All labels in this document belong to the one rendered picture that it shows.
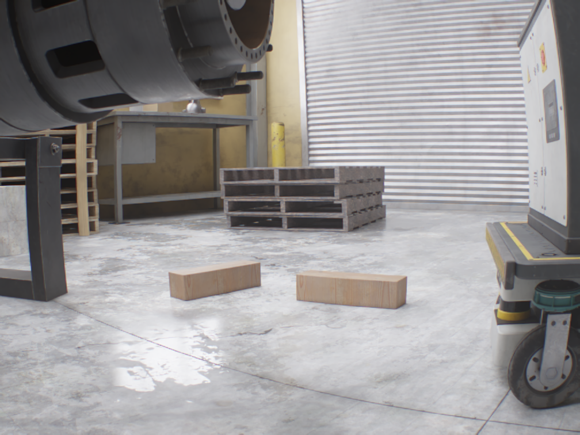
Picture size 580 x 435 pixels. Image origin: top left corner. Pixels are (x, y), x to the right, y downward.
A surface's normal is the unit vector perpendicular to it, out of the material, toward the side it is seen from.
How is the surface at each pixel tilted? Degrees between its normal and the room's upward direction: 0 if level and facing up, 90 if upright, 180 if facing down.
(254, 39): 39
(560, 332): 90
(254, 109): 90
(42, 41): 128
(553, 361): 90
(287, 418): 0
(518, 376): 89
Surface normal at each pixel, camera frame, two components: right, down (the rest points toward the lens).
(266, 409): -0.02, -1.00
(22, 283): -0.14, 0.07
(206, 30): -0.11, 0.87
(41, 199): 0.99, -0.01
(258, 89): 0.77, 0.03
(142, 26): -0.16, 0.71
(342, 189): 0.89, 0.01
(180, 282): -0.69, 0.06
